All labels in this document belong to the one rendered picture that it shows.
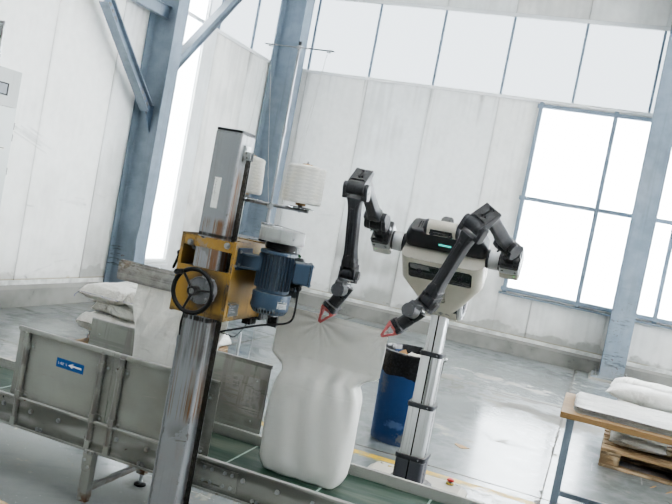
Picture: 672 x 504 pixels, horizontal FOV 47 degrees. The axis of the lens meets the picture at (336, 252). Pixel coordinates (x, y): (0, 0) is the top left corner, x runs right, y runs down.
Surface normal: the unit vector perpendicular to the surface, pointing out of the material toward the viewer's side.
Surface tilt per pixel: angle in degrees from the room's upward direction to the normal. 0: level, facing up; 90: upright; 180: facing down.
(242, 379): 90
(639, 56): 90
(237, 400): 90
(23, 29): 90
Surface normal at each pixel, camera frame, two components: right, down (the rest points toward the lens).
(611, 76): -0.33, -0.01
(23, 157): 0.93, 0.19
